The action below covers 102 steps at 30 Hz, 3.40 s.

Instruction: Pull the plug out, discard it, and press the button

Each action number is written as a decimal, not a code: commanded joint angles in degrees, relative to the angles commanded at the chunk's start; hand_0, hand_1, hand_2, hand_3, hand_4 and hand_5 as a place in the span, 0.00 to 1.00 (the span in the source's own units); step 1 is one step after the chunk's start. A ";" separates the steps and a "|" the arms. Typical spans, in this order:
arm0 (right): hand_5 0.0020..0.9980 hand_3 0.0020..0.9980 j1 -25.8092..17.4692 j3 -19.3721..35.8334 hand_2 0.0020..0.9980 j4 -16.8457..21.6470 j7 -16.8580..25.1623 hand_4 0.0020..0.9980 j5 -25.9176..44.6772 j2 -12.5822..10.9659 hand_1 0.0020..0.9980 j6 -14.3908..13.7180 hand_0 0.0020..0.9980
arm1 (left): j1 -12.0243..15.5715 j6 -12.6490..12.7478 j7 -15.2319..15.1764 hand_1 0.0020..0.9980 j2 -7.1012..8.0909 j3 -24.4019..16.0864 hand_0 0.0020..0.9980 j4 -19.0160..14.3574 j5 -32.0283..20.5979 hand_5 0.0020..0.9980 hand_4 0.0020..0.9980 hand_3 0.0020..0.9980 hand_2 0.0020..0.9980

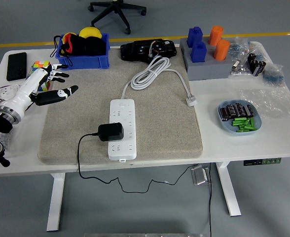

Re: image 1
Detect thin black floor cable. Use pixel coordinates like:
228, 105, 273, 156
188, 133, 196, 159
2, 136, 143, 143
208, 162, 214, 237

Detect grey-brown mat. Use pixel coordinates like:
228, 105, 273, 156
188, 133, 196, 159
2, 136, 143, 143
37, 45, 204, 165

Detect black table control panel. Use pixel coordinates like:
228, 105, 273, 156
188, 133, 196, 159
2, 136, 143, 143
243, 157, 282, 166

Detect yellow ball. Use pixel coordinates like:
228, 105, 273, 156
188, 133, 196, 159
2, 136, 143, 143
79, 26, 103, 40

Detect grey block holder base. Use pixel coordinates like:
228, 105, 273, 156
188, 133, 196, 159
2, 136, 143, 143
179, 37, 237, 81

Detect blue square block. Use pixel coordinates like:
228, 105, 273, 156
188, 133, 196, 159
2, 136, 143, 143
190, 41, 207, 64
186, 26, 204, 48

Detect black pouch with red lining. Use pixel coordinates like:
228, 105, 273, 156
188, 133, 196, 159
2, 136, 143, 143
51, 32, 108, 67

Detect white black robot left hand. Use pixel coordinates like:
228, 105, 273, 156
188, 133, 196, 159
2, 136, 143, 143
0, 63, 79, 113

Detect black electronic module with wires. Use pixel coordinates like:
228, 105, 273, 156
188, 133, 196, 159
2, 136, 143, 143
120, 39, 178, 62

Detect black smartphone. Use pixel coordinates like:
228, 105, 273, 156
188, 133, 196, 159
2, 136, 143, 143
6, 52, 28, 81

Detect blue plastic bin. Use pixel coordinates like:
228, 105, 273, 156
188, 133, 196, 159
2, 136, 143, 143
55, 33, 110, 71

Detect white power strip cord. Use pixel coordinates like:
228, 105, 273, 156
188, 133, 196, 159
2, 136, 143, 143
121, 55, 199, 107

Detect clear bag of blue parts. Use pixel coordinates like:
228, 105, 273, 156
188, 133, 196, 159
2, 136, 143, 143
261, 63, 288, 87

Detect black office chair base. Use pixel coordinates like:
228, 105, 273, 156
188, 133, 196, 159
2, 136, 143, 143
87, 0, 147, 35

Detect white power strip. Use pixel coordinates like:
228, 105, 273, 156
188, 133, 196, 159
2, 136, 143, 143
108, 98, 138, 163

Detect orange cylinder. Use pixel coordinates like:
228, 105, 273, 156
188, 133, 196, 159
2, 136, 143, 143
208, 25, 224, 46
213, 39, 231, 61

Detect empty clear plastic bag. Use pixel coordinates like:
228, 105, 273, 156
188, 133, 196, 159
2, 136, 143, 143
237, 85, 290, 120

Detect black power adapter with cord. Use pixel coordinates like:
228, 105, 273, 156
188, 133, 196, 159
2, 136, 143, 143
77, 122, 200, 195

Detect clear bag of screws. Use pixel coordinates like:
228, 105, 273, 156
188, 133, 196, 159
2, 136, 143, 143
0, 127, 14, 158

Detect light blue plate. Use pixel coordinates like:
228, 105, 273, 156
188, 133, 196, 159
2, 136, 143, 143
217, 99, 262, 136

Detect multicolour puzzle cube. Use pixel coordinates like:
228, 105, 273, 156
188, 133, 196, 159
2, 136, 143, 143
28, 60, 54, 92

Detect white switch panel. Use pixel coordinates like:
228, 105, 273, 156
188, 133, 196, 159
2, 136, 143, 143
0, 83, 21, 99

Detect clear bag of small parts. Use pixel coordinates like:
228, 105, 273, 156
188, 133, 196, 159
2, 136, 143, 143
227, 37, 266, 80

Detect white table leg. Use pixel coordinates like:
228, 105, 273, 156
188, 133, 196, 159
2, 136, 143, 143
215, 161, 242, 217
46, 172, 66, 232

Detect black capacitor bundle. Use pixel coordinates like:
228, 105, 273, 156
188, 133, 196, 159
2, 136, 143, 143
254, 60, 267, 77
248, 53, 258, 75

